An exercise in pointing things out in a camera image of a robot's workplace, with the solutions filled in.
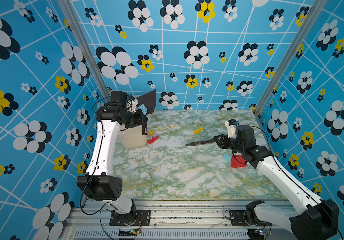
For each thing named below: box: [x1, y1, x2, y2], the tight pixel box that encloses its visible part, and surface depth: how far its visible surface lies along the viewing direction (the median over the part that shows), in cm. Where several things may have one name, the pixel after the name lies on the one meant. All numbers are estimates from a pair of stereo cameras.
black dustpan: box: [136, 89, 157, 123], surface depth 78 cm
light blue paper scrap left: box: [138, 104, 148, 116], surface depth 78 cm
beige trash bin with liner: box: [119, 125, 148, 148], surface depth 86 cm
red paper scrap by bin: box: [147, 136, 160, 145], surface depth 106 cm
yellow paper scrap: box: [193, 126, 204, 135], surface depth 110 cm
